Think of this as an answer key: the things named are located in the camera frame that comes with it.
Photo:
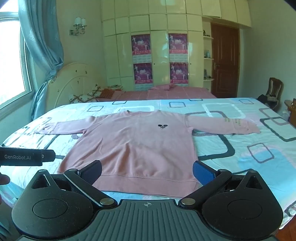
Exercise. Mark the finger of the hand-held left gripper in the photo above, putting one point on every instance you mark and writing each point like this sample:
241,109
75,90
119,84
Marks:
49,155

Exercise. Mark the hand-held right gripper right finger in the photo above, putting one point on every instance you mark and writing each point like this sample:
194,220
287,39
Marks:
203,172

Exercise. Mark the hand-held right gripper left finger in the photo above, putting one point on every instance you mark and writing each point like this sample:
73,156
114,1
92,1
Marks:
92,172

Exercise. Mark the pink sweatshirt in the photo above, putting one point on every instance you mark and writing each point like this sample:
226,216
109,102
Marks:
138,150

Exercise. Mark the dark clothes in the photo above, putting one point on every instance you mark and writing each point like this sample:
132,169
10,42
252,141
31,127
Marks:
266,98

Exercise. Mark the person's left hand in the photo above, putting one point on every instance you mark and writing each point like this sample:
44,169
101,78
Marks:
4,179

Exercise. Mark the patterned light bed sheet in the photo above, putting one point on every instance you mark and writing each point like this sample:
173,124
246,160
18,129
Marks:
242,162

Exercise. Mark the floral white pillow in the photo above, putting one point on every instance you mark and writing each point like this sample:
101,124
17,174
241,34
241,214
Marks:
81,98
98,90

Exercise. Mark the brown striped cloth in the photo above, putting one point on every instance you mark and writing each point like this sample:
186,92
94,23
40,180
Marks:
107,93

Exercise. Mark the cream round headboard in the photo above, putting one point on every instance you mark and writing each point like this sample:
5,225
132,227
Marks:
76,78

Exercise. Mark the pink checked bed sheet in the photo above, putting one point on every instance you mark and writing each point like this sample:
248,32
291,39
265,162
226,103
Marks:
180,93

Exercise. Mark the crumpled pink cloth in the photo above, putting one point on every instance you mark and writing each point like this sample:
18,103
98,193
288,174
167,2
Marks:
166,87

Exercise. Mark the window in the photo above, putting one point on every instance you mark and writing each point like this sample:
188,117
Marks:
11,58

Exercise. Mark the brown wooden door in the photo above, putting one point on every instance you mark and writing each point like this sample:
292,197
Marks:
226,69

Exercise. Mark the wooden furniture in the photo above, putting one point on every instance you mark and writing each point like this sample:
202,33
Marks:
291,109

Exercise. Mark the blue curtain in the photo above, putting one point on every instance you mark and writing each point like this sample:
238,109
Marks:
44,46

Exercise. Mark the wooden chair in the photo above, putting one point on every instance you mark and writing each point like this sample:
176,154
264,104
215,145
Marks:
275,88

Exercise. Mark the cream corner shelf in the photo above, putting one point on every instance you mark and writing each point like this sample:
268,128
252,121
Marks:
208,59

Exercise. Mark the cream wardrobe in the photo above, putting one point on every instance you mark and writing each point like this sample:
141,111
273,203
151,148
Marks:
120,58

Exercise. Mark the blue bottle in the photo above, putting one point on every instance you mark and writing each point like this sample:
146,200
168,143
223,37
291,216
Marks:
207,54

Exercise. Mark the pink wall poster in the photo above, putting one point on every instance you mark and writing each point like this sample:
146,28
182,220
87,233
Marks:
177,44
143,74
179,73
141,45

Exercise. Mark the wall lamp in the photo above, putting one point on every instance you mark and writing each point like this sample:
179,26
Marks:
78,25

